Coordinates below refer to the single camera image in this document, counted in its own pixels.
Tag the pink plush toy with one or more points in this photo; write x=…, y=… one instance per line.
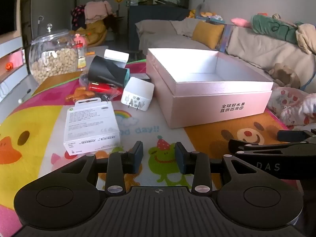
x=240, y=22

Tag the pink cardboard box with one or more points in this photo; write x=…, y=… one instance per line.
x=197, y=98

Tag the brown table mat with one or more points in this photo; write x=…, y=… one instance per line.
x=54, y=82

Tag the white labelled package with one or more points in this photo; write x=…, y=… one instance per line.
x=91, y=126

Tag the red tube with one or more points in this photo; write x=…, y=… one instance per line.
x=101, y=87

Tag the beige crumpled blanket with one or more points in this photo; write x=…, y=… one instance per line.
x=307, y=37

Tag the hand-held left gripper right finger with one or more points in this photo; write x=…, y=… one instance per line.
x=179, y=158

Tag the white shelf unit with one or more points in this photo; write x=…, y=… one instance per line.
x=14, y=76

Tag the beige covered sofa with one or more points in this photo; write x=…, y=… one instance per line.
x=167, y=39

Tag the small dark grey box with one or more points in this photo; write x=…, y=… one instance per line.
x=140, y=77

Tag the yellow plush chair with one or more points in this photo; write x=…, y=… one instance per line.
x=96, y=33

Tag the pile of small plush toys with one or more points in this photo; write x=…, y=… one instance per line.
x=212, y=16

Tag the small wooden stool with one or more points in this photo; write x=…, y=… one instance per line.
x=135, y=53

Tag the black red-dotted garment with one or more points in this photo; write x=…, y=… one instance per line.
x=77, y=16

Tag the strawberry printed blanket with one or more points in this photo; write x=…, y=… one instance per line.
x=296, y=103

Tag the grey plush toy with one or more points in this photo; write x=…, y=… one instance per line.
x=201, y=8

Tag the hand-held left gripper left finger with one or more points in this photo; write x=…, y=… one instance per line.
x=140, y=156

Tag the cartoon printed mat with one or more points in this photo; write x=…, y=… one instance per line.
x=24, y=133

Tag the brown teddy plush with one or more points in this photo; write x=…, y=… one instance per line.
x=284, y=75

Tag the yellow plush toy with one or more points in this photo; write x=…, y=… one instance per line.
x=191, y=14

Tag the white power adapter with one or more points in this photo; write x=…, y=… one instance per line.
x=138, y=91

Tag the green plush toy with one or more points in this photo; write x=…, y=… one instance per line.
x=271, y=27

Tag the yellow cushion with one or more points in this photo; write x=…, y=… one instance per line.
x=207, y=34

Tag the orange bear toy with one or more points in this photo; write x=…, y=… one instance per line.
x=81, y=93

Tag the black television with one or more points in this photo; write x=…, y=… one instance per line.
x=7, y=5

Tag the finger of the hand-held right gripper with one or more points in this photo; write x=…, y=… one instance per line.
x=259, y=149
x=293, y=135

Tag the orange pumpkin toy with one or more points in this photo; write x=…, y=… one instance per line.
x=9, y=66

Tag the small red-capped bottle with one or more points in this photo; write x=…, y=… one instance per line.
x=81, y=56

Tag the glass jar of nuts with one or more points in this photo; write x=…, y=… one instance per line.
x=54, y=64

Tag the spoon with white ball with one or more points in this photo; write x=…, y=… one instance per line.
x=20, y=101

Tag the small white box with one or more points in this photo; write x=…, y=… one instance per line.
x=116, y=55

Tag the pink pig toy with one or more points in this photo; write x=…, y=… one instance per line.
x=80, y=39

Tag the black cylindrical case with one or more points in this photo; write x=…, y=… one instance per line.
x=106, y=71

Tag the shiny holographic panel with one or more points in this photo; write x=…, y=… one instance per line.
x=226, y=38

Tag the pink clothes pile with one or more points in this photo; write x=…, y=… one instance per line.
x=97, y=11

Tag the pink paper bag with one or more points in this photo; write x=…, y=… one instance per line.
x=16, y=58

